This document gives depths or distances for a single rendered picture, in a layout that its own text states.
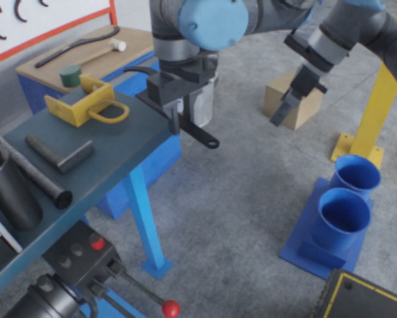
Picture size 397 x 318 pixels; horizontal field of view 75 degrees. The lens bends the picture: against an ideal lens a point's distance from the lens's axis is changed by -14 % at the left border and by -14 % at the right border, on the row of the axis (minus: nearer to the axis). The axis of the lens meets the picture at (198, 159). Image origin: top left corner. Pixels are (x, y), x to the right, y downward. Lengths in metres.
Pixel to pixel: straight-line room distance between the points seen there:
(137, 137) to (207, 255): 1.10
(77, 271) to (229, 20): 0.52
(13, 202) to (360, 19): 0.76
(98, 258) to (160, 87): 0.36
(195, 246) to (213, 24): 1.49
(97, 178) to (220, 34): 0.43
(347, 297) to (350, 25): 1.11
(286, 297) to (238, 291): 0.26
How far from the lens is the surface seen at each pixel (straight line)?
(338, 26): 0.66
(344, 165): 1.93
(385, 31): 0.68
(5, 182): 0.57
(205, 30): 0.41
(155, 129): 0.78
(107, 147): 0.76
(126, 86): 1.55
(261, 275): 1.71
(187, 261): 1.72
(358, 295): 1.45
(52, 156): 0.75
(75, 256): 0.64
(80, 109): 0.85
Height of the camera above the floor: 1.54
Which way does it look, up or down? 44 degrees down
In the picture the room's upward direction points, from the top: 2 degrees counter-clockwise
